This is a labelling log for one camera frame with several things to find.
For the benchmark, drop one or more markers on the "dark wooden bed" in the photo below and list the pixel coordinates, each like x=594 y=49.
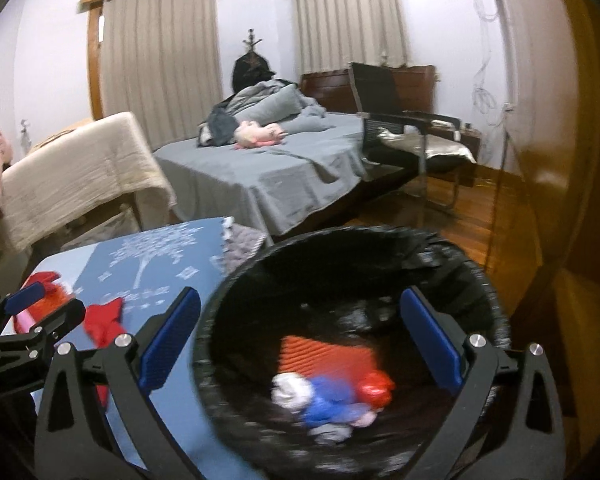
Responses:
x=330 y=87

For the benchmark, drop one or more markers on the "grey quilted mat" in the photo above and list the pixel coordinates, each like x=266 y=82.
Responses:
x=242 y=250

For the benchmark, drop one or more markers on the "silver seat cushion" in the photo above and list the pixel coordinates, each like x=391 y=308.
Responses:
x=440 y=150

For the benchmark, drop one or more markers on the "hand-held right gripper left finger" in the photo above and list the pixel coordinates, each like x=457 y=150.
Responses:
x=170 y=340

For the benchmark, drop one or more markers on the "wooden window frame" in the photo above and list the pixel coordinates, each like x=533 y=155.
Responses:
x=94 y=60

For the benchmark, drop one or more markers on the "black bag lined waste bin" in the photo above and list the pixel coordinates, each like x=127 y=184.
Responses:
x=260 y=310

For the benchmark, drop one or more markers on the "wide beige curtain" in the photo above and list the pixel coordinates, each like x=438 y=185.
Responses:
x=160 y=60

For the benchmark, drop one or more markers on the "narrow beige curtain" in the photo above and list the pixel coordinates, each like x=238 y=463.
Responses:
x=350 y=15

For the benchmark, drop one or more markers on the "red wrapper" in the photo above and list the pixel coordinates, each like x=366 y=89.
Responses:
x=376 y=387

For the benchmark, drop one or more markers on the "blue plastic bag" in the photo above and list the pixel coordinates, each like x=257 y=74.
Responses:
x=330 y=400

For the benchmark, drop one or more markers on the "grey duvet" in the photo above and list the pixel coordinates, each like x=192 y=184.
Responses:
x=275 y=102

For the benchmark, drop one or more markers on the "dark wooden coat rack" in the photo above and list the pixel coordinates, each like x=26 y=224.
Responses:
x=251 y=42

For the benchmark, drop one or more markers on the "grey bed sheet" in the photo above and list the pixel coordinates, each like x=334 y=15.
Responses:
x=260 y=170

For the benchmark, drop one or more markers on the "white metal stand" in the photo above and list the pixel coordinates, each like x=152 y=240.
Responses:
x=26 y=135

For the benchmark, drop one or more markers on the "off-white cloth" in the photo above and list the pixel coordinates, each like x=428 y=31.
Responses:
x=110 y=227

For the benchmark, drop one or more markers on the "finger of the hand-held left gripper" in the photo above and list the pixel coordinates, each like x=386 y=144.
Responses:
x=25 y=297
x=65 y=317

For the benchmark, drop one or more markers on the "pink plush toy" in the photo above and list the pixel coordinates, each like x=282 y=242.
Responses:
x=252 y=132

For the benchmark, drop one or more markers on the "orange mesh net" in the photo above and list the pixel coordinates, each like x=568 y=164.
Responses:
x=325 y=355

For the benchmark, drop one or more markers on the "tan cloth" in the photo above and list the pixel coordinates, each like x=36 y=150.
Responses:
x=65 y=132

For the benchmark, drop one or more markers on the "red cloth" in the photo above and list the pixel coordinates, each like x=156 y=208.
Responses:
x=42 y=279

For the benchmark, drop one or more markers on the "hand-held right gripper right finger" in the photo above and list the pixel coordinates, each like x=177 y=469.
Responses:
x=430 y=340

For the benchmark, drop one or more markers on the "black office chair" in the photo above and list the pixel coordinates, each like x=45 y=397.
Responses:
x=375 y=85

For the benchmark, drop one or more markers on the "grey sock ball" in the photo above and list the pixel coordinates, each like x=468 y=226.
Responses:
x=330 y=432

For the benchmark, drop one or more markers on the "dark grey garment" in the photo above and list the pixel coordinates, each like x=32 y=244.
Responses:
x=220 y=127

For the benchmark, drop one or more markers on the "dark wooden nightstand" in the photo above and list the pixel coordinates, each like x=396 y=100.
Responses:
x=472 y=140

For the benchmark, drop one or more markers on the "black coat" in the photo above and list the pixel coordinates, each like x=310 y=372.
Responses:
x=242 y=75

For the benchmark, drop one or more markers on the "blue tree print tablecloth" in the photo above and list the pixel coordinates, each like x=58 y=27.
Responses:
x=180 y=260

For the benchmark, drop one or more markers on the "brown wooden wardrobe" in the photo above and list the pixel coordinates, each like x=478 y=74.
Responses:
x=555 y=110

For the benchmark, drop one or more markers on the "pink plastic item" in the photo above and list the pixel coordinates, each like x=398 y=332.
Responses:
x=24 y=321

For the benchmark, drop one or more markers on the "white paper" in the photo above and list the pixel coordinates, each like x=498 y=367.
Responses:
x=290 y=390

